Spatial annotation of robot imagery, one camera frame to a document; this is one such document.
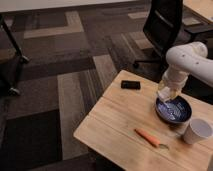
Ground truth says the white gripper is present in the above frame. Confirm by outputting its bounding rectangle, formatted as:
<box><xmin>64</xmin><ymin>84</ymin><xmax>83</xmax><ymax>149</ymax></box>
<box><xmin>157</xmin><ymin>67</ymin><xmax>189</xmax><ymax>100</ymax></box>

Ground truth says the white sponge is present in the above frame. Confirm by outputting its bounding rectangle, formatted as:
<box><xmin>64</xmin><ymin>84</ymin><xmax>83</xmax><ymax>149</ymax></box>
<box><xmin>157</xmin><ymin>87</ymin><xmax>174</xmax><ymax>102</ymax></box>

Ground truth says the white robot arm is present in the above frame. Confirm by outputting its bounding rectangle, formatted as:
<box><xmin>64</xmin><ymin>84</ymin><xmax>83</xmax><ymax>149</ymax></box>
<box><xmin>157</xmin><ymin>42</ymin><xmax>213</xmax><ymax>102</ymax></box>

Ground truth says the blue ceramic bowl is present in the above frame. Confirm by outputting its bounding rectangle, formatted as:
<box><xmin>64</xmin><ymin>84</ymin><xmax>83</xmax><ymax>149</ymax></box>
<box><xmin>155</xmin><ymin>96</ymin><xmax>192</xmax><ymax>124</ymax></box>

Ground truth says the black rectangular block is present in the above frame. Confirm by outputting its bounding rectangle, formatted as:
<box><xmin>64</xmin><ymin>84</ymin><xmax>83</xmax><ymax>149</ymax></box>
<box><xmin>121</xmin><ymin>80</ymin><xmax>141</xmax><ymax>90</ymax></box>

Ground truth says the white paper cup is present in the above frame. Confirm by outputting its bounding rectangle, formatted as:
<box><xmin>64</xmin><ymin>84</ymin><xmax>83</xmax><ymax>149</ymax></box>
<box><xmin>183</xmin><ymin>118</ymin><xmax>213</xmax><ymax>144</ymax></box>

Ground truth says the orange carrot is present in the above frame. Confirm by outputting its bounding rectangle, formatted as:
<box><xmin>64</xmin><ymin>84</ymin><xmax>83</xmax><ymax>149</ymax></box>
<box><xmin>134</xmin><ymin>128</ymin><xmax>168</xmax><ymax>149</ymax></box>

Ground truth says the black office chair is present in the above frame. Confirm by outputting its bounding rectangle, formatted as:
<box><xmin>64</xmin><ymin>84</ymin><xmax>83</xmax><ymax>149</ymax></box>
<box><xmin>133</xmin><ymin>0</ymin><xmax>183</xmax><ymax>68</ymax></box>

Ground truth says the wooden desk in background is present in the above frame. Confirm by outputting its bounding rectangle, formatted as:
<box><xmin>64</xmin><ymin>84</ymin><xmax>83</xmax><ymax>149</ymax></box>
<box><xmin>183</xmin><ymin>0</ymin><xmax>213</xmax><ymax>23</ymax></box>

